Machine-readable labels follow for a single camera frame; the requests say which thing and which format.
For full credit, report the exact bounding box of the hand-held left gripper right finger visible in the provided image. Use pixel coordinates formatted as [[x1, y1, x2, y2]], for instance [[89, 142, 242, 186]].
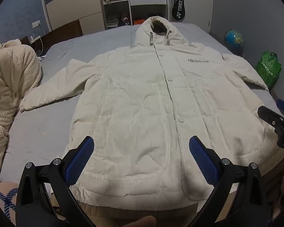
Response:
[[189, 136, 268, 227]]

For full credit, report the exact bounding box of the wooden headboard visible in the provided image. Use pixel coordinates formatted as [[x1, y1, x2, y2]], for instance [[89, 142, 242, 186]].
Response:
[[20, 20, 83, 52]]

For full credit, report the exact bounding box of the bed with grey sheet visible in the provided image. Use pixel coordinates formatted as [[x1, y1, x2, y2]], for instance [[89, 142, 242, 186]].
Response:
[[0, 23, 284, 194]]

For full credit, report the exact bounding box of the green shopping bag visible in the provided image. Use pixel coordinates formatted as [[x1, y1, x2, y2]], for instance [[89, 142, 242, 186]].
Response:
[[255, 51, 282, 89]]

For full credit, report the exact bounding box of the white door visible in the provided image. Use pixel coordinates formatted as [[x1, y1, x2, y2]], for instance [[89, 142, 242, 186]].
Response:
[[167, 0, 213, 32]]

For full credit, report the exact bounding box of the blue globe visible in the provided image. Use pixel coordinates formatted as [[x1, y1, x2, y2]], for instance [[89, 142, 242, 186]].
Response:
[[224, 30, 244, 55]]

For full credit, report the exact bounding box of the stack of folded clothes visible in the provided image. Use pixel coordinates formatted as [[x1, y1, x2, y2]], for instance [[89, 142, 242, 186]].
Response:
[[106, 14, 120, 29]]

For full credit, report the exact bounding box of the white hooded jacket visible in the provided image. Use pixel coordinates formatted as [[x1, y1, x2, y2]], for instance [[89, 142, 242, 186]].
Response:
[[19, 16, 278, 212]]

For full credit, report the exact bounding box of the beige sliding wardrobe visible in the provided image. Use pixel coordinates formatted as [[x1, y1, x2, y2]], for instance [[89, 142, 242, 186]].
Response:
[[40, 0, 107, 32]]

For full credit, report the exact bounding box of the open wardrobe shelving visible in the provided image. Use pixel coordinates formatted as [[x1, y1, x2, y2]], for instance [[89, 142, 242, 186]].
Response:
[[98, 0, 133, 30]]

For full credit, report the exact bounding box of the black racket bag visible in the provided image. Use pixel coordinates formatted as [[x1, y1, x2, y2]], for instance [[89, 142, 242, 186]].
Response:
[[172, 0, 187, 20]]

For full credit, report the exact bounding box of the person's leg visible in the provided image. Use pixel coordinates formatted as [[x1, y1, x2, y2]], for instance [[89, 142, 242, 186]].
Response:
[[0, 182, 20, 227]]

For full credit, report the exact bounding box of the dark shoe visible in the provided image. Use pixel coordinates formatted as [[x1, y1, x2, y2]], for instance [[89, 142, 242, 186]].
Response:
[[120, 14, 131, 26]]

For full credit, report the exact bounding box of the cream fleece blanket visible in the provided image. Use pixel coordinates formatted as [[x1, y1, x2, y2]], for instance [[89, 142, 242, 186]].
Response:
[[0, 38, 42, 163]]

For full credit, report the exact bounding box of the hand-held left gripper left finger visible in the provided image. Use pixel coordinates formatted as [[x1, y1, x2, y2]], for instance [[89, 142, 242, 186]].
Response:
[[15, 136, 97, 227]]

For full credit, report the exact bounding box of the white charger cable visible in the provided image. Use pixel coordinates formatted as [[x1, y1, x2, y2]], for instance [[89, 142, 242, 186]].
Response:
[[30, 33, 47, 61]]

